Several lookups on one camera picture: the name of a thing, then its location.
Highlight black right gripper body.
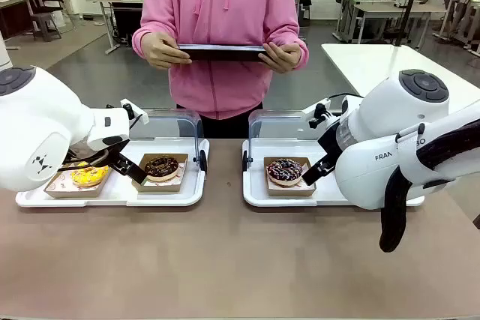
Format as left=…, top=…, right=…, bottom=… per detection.
left=317, top=119, right=344, bottom=166

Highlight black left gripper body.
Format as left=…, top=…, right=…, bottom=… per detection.
left=106, top=140, right=131, bottom=172

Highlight yellow frosted donut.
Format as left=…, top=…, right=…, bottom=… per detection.
left=70, top=161, right=110, bottom=187
left=43, top=164, right=113, bottom=199

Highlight dark brown serving tray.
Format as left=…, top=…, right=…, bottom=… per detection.
left=175, top=44, right=272, bottom=63

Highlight chocolate donut with sprinkles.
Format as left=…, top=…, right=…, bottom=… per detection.
left=144, top=155, right=180, bottom=183
left=130, top=152, right=189, bottom=193

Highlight chocolate donut colourful sprinkles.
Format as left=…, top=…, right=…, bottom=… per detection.
left=263, top=155, right=318, bottom=199

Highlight dark donut with colourful drizzle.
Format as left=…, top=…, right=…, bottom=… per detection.
left=266, top=158, right=304, bottom=187

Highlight person in pink hoodie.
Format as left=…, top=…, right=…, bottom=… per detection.
left=131, top=0, right=311, bottom=121

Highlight person's left hand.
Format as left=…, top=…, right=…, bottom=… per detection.
left=257, top=41, right=303, bottom=75

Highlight person's right hand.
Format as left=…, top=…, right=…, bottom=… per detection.
left=142, top=31, right=194, bottom=71

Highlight white display case base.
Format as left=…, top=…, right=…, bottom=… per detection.
left=241, top=136, right=426, bottom=208
left=15, top=136, right=210, bottom=208

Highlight clear display case lid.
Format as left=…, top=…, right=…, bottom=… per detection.
left=242, top=109, right=328, bottom=172
left=128, top=109, right=208, bottom=179

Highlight white side table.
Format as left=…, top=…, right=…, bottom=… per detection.
left=321, top=43, right=480, bottom=111

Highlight black pants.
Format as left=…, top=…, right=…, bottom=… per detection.
left=175, top=101, right=264, bottom=139

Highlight white cylindrical stand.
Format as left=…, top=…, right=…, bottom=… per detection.
left=0, top=31, right=14, bottom=70

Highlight long grey background table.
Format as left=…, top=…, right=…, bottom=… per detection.
left=352, top=0, right=448, bottom=49

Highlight black vertical pole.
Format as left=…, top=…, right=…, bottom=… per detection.
left=394, top=0, right=429, bottom=47

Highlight black office chair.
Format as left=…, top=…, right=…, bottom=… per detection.
left=28, top=0, right=64, bottom=43

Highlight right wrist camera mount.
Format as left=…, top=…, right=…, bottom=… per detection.
left=301, top=98, right=333, bottom=130

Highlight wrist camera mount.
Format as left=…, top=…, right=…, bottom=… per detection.
left=119, top=98, right=150, bottom=127
left=301, top=98, right=333, bottom=130

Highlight thin black cable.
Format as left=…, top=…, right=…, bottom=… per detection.
left=326, top=92, right=364, bottom=104

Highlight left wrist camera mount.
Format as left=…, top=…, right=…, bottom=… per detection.
left=119, top=98, right=150, bottom=127

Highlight black cable sleeve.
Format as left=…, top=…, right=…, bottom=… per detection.
left=378, top=119, right=480, bottom=254

